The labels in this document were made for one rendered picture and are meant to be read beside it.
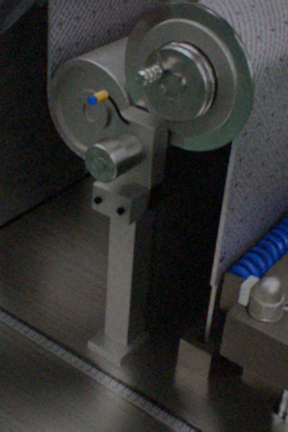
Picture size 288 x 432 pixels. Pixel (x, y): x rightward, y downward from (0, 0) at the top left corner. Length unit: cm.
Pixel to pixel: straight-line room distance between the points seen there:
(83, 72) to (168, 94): 13
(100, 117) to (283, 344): 31
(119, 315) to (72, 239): 24
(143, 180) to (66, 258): 31
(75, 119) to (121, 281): 19
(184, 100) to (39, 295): 39
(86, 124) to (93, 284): 26
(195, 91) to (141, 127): 7
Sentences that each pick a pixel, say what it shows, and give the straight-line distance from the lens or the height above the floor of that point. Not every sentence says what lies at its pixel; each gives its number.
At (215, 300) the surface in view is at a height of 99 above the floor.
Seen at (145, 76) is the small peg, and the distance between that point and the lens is 65.
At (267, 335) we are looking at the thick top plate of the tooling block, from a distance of 72.
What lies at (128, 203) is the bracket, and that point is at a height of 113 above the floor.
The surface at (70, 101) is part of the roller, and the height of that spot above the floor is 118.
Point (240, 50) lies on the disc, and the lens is 64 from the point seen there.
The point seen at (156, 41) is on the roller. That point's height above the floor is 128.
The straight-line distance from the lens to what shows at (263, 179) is 78.
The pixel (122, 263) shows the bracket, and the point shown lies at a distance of 78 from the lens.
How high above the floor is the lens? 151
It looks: 34 degrees down
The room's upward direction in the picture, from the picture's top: 4 degrees clockwise
